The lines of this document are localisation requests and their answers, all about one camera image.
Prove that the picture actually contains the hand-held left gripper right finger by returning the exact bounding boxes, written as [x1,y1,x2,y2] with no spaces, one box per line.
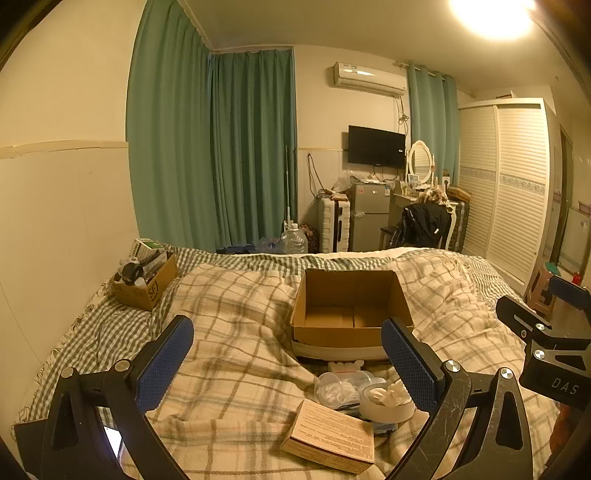
[381,318,550,480]

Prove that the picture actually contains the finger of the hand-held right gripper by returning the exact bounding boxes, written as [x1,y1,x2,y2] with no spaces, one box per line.
[496,295,552,344]
[549,275,591,324]

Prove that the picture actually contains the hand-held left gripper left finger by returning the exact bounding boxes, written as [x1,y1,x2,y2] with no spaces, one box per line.
[41,315,195,480]

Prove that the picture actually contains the round clear plastic container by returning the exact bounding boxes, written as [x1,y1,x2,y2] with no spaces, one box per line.
[360,382,417,426]

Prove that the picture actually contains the clear bag of cotton pads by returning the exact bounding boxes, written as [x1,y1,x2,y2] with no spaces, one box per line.
[315,369,389,411]

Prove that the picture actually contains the brown paper medicine box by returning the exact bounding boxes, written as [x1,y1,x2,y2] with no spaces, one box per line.
[280,399,376,475]

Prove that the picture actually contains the brown plastic stool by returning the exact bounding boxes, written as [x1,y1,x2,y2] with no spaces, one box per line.
[526,270,556,319]

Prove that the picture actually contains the green checked bedsheet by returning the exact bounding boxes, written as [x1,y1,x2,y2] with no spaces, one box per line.
[11,244,532,428]

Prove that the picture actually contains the small cardboard box with clutter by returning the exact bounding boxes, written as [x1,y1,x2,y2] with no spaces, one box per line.
[113,251,179,311]

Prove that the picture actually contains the beige plaid blanket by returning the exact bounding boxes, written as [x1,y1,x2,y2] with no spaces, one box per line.
[115,249,561,480]

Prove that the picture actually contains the dark suitcase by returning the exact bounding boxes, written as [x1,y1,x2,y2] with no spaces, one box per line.
[445,198,472,252]

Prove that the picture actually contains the green and white carton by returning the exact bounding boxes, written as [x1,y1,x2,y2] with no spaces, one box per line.
[132,239,165,262]

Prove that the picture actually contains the white louvered wardrobe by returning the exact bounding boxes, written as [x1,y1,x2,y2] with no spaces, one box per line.
[457,98,561,296]

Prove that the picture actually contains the black jacket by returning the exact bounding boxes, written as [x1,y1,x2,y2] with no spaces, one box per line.
[390,202,453,251]

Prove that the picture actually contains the grey mini fridge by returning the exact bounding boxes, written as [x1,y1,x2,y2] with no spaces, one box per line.
[349,182,392,252]

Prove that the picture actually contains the white suitcase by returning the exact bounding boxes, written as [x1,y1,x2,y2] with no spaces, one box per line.
[316,196,352,254]

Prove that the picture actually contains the large clear water jug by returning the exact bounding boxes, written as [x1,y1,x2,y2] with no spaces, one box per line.
[281,222,309,254]

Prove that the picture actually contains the white oval vanity mirror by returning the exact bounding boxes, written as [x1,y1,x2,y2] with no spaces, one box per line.
[405,140,437,185]

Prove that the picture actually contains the narrow green curtain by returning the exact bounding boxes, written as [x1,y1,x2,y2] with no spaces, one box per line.
[406,62,460,185]

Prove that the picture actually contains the wide green curtain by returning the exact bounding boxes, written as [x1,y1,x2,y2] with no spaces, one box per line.
[126,0,218,252]

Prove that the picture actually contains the white air conditioner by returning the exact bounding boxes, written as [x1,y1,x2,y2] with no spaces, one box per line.
[330,61,408,97]

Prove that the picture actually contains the ceiling lamp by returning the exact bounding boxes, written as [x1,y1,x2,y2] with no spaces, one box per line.
[450,0,539,40]

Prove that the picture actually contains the black wall television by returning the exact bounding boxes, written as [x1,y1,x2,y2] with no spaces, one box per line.
[347,124,407,169]

